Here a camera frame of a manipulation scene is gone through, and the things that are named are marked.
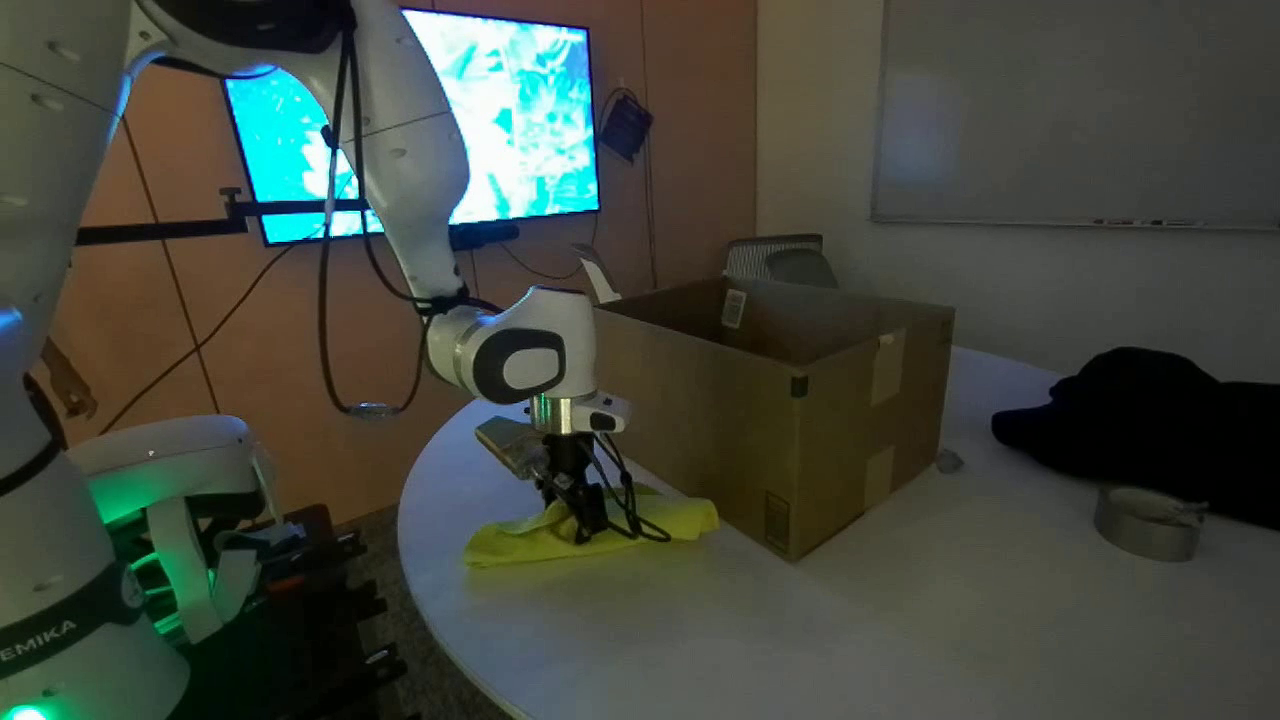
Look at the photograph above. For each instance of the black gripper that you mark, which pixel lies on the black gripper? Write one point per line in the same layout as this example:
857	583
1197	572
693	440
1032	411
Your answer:
571	463

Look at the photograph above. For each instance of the yellow terry cloth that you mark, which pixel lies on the yellow terry cloth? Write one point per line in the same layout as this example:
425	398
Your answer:
665	512

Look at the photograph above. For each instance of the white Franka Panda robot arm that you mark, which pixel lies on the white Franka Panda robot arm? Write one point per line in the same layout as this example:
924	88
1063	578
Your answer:
414	160

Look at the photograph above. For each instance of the open cardboard box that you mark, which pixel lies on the open cardboard box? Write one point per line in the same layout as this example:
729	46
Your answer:
785	414

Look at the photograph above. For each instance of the black robot mounting cart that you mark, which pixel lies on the black robot mounting cart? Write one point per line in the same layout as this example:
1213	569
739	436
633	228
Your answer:
295	625

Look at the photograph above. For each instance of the grey plastic chair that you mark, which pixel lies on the grey plastic chair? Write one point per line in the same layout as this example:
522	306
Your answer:
781	262

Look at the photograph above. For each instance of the small grey object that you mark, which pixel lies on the small grey object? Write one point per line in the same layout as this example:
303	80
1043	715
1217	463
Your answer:
948	463

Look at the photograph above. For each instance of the grey tape roll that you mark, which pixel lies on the grey tape roll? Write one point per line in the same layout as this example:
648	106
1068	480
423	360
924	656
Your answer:
1146	531

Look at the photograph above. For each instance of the black garment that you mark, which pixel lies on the black garment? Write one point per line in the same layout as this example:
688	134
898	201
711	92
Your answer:
1162	425

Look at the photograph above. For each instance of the wrist mounted camera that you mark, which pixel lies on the wrist mounted camera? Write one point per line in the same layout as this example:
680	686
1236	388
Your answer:
514	446

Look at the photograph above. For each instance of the black wall box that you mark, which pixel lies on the black wall box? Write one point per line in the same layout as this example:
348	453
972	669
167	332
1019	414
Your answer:
624	126

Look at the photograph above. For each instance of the wall mounted monitor screen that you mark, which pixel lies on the wall mounted monitor screen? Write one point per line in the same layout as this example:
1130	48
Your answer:
522	123

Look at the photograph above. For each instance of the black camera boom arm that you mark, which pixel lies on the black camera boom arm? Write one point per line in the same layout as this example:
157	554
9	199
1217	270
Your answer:
162	228

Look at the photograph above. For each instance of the white wall whiteboard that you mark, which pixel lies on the white wall whiteboard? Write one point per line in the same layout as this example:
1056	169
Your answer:
1080	106

